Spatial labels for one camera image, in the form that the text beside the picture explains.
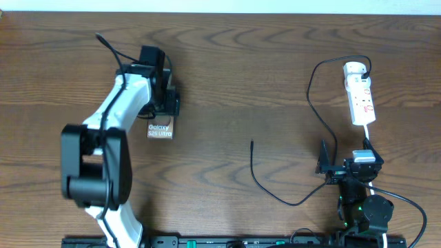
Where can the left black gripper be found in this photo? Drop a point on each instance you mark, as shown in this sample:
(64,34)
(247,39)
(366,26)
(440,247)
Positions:
(173,105)

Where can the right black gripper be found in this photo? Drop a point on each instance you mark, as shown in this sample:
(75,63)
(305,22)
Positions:
(336,173)

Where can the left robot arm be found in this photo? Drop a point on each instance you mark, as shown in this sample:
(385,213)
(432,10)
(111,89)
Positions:
(96,171)

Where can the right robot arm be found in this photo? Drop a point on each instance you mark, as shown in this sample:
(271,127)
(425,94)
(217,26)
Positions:
(365,216)

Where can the white USB charger adapter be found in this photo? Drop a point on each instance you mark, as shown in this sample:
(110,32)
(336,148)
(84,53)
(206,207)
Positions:
(354,67)

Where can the white power strip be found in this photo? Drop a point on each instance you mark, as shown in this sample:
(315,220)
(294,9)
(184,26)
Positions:
(360,99)

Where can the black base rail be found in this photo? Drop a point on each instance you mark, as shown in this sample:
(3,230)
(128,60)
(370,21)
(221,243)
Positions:
(248,242)

